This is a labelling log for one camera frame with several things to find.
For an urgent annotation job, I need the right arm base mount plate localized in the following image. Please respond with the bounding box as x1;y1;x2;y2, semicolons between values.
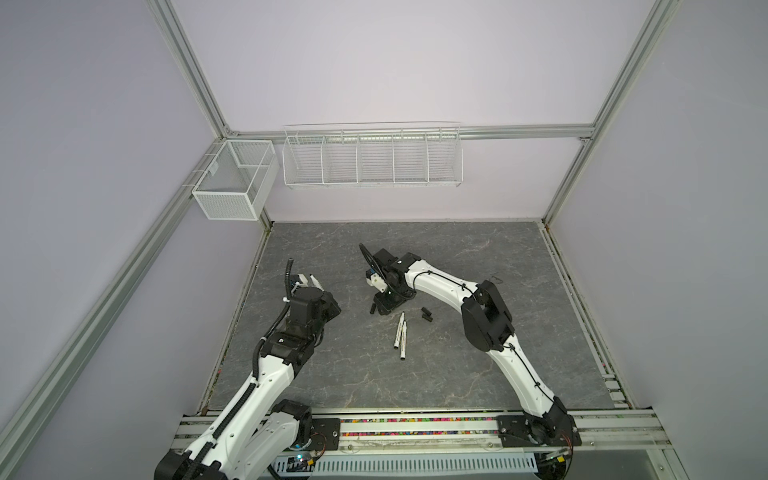
496;411;582;447

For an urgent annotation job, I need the small white mesh basket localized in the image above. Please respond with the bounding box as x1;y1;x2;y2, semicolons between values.
192;140;279;221

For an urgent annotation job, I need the black marker pen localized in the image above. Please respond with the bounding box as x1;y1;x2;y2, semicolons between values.
399;321;408;360
393;312;405;349

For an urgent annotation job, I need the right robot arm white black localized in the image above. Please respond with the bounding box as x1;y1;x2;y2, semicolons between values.
359;245;582;447

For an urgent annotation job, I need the white slotted cable duct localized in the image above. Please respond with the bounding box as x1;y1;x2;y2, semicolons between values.
273;453;539;479

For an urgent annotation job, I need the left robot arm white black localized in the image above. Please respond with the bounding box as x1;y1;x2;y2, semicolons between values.
154;286;341;479

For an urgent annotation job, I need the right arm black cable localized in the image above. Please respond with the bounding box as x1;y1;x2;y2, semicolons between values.
358;242;556;403

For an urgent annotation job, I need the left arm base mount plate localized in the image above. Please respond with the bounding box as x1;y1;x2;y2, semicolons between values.
288;417;341;451

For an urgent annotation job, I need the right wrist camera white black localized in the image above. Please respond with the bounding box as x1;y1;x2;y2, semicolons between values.
365;269;389;293

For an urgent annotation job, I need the long white wire basket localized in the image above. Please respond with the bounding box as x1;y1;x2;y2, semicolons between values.
282;122;464;188

